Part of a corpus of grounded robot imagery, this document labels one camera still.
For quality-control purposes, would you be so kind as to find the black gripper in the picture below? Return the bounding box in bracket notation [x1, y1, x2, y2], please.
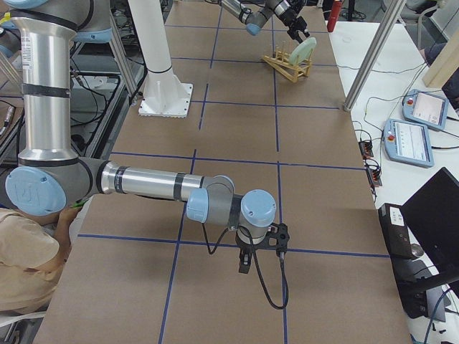
[235, 235, 268, 274]
[283, 10, 310, 40]

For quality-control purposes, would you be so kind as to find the light green plate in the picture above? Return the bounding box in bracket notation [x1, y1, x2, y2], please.
[288, 37, 317, 65]

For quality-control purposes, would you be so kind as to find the wooden dish rack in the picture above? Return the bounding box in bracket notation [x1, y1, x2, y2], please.
[262, 46, 314, 83]

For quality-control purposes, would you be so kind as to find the green handled reacher grabber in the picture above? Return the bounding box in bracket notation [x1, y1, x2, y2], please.
[71, 200, 87, 208]

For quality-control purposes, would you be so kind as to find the person's bare hand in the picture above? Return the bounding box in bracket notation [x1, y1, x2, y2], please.
[57, 206, 82, 230]

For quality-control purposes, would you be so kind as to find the red cylinder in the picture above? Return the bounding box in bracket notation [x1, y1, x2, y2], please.
[327, 0, 342, 33]

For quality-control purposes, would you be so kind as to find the far blue teach pendant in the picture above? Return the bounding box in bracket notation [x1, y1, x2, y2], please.
[402, 89, 448, 131]

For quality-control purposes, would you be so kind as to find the blue teach pendant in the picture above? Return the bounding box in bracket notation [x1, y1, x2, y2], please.
[383, 119, 435, 168]
[402, 89, 448, 131]

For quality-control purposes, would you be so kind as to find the near blue teach pendant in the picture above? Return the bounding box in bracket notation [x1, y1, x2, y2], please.
[383, 119, 435, 168]

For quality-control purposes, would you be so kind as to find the black computer box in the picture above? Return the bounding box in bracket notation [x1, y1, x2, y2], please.
[378, 203, 447, 322]

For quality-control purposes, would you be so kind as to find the black monitor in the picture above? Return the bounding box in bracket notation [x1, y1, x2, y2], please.
[401, 167, 458, 295]

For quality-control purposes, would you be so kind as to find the person in beige clothes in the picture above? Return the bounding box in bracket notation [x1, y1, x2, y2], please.
[1, 208, 71, 315]

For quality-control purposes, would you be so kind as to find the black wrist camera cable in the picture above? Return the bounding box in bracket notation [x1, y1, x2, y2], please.
[202, 221, 290, 310]

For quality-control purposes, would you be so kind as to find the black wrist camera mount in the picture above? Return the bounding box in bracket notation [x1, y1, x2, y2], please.
[266, 223, 290, 255]

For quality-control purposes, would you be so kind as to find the aluminium frame post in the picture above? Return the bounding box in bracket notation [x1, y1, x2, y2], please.
[343, 0, 406, 112]

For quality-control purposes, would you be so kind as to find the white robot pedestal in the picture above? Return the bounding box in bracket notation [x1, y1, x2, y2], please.
[128, 0, 193, 118]

